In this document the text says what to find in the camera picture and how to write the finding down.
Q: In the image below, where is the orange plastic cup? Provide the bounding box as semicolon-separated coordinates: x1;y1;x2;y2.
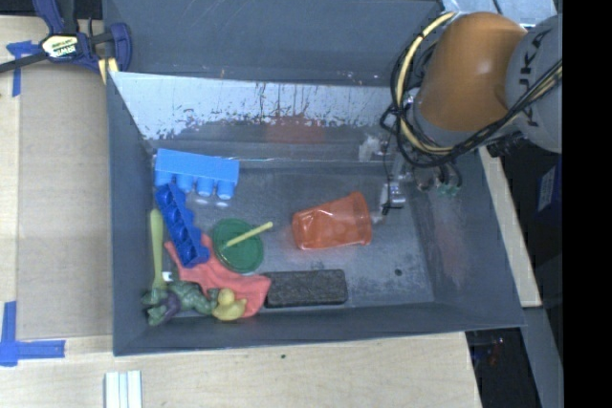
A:
291;191;374;251

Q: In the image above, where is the dark green flat block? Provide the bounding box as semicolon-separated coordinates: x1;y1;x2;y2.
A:
263;268;349;309

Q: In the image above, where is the green lid with yellow straw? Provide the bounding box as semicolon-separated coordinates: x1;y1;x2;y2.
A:
210;217;274;275

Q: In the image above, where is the grey metal bin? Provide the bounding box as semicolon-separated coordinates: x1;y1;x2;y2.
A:
99;0;528;357

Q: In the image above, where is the salmon red cloth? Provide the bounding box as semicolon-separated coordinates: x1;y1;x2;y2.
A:
164;233;273;319

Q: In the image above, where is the yellow rubber duck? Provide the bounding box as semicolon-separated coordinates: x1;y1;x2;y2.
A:
210;287;249;323

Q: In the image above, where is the light blue toy brick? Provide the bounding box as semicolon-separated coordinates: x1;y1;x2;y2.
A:
153;147;241;210

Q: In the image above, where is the dark blue toy brick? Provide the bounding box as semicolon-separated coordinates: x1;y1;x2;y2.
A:
154;182;212;268

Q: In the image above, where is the green toy figure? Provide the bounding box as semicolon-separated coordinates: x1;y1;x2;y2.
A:
139;279;220;328

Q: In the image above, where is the yellow-green plastic fork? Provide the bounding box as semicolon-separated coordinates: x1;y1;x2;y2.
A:
148;207;169;293

